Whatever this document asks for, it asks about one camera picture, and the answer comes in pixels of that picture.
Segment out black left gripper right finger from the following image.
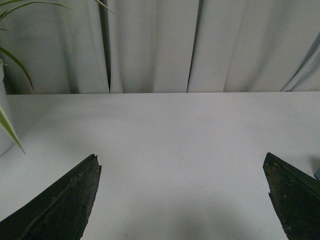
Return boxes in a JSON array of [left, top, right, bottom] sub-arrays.
[[263, 152, 320, 240]]

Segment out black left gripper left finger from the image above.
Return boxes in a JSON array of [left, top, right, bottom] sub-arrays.
[[0, 154, 102, 240]]

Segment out gray blue object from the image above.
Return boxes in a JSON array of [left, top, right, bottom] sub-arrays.
[[314, 168, 320, 181]]

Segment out white plant pot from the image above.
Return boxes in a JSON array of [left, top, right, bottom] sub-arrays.
[[0, 60, 15, 156]]

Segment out white curtain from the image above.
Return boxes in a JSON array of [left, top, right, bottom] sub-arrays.
[[0, 0, 320, 94]]

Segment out green striped plant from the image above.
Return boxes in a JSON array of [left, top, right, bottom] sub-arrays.
[[0, 0, 118, 153]]

